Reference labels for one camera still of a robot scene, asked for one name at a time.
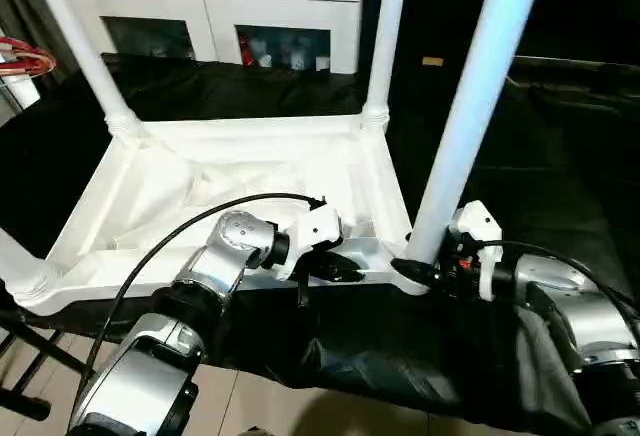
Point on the white plastic table top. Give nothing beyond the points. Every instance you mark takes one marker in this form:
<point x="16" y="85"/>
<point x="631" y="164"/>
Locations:
<point x="200" y="186"/>

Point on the white plastic table leg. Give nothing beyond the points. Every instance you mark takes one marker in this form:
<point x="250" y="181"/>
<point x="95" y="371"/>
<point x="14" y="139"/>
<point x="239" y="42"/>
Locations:
<point x="20" y="271"/>
<point x="385" y="36"/>
<point x="85" y="46"/>
<point x="475" y="96"/>

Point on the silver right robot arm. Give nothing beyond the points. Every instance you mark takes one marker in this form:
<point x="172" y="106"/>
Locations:
<point x="590" y="316"/>

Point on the black plastic table mat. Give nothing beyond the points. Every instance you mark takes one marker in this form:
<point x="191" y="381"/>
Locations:
<point x="540" y="176"/>

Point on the small tan tag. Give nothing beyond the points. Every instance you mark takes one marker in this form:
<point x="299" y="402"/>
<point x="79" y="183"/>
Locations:
<point x="433" y="60"/>

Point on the black metal stand leg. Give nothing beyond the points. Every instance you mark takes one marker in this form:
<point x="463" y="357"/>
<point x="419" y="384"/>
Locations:
<point x="35" y="366"/>

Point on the white glass-door cabinet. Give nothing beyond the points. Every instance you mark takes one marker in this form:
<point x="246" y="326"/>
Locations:
<point x="150" y="1"/>

